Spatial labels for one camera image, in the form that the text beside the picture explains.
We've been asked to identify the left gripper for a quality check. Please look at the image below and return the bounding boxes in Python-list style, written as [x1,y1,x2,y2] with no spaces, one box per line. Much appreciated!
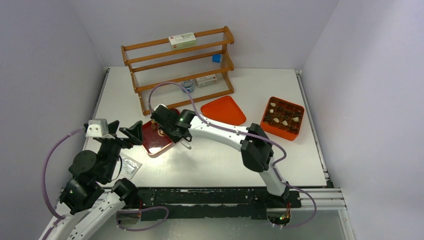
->
[98,119,142,180]

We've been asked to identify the dark red tray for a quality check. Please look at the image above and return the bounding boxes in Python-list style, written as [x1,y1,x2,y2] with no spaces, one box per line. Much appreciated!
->
[142,119,175,158]

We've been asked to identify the pink tongs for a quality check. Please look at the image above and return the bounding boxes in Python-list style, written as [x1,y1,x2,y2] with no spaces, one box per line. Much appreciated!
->
[180,139,192,150]

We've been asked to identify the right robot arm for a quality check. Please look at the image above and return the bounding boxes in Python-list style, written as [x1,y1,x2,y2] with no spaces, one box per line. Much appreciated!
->
[150,104,289,207]

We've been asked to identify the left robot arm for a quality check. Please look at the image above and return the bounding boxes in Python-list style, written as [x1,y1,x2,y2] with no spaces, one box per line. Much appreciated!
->
[40,118,143,240]

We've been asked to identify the clear plastic bag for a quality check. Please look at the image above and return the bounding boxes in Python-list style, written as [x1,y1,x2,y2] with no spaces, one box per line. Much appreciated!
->
[117,153,142,180]

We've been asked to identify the blue lidded jar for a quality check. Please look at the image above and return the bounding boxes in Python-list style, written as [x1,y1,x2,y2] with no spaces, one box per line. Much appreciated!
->
[181,79,195,93]

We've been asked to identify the orange box lid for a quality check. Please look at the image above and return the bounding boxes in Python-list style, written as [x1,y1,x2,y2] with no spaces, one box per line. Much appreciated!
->
[200,96,247,126]

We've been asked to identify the wooden three-tier shelf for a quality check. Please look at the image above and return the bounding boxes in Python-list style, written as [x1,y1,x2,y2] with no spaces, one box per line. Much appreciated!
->
[120,26,235,116]

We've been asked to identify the white red small box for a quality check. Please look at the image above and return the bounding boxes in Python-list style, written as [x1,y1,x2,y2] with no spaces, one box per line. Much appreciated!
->
[195,74,219,88]

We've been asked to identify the blue cube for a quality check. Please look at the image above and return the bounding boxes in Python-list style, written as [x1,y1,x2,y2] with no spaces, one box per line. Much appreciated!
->
[212,54,223,63]

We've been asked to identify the white green box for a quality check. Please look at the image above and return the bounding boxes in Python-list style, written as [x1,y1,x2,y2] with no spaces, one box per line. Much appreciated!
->
[168,32,197,51]

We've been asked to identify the orange compartment box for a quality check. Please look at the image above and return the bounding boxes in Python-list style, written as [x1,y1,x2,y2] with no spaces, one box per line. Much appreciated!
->
[260,96,305,141]

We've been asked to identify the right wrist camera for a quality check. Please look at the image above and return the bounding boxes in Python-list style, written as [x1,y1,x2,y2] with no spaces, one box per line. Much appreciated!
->
[153,104,168,111]

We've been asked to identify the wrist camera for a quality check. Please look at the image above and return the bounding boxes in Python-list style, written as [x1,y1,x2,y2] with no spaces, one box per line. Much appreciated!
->
[84,118,109,138]
[153,104,168,111]

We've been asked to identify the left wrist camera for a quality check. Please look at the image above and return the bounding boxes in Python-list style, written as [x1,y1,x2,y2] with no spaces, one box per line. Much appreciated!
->
[84,118,109,138]

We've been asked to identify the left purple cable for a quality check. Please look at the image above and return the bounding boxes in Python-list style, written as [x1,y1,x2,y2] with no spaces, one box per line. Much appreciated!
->
[39,127,88,240]

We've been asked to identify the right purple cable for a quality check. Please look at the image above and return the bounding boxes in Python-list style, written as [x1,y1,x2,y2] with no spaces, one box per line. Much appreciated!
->
[148,81,318,229]

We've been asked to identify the black base frame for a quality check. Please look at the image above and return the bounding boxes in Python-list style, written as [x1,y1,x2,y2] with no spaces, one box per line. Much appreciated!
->
[110,178,302,221]

